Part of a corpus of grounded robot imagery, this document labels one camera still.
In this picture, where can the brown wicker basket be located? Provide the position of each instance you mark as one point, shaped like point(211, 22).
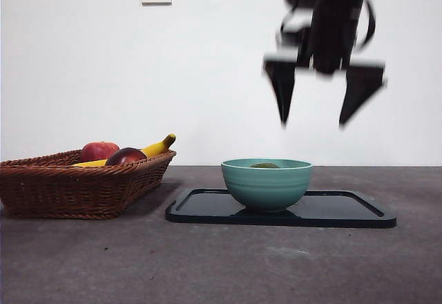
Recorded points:
point(69, 190)

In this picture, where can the teal ceramic bowl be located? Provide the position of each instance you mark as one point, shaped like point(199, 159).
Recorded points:
point(267, 190)

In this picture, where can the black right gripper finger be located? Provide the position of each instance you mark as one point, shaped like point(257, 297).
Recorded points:
point(360, 90)
point(283, 86)

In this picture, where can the red apple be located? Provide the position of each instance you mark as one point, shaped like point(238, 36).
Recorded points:
point(98, 150)

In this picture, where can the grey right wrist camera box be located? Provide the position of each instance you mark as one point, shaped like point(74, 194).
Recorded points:
point(293, 37)

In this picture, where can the dark rectangular tray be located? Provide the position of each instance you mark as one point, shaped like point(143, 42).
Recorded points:
point(207, 210)

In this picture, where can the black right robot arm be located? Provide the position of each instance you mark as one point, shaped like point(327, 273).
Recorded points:
point(335, 17)

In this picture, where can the green avocado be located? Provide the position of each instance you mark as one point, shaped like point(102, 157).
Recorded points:
point(264, 166)

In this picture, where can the yellow banana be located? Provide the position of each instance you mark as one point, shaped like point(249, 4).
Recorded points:
point(155, 148)

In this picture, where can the dark red mango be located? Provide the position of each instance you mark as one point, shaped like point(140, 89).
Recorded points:
point(126, 157)

